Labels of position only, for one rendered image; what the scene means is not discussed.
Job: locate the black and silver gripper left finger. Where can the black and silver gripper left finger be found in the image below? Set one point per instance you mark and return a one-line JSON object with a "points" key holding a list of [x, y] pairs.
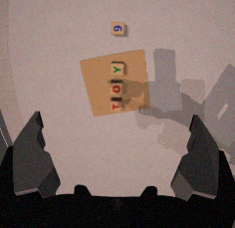
{"points": [[27, 174]]}

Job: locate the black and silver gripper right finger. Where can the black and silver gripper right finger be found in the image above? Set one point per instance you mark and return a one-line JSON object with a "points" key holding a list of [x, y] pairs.
{"points": [[204, 178]]}

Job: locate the tan flat mat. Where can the tan flat mat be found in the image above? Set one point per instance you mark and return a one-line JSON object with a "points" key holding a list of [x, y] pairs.
{"points": [[97, 77]]}

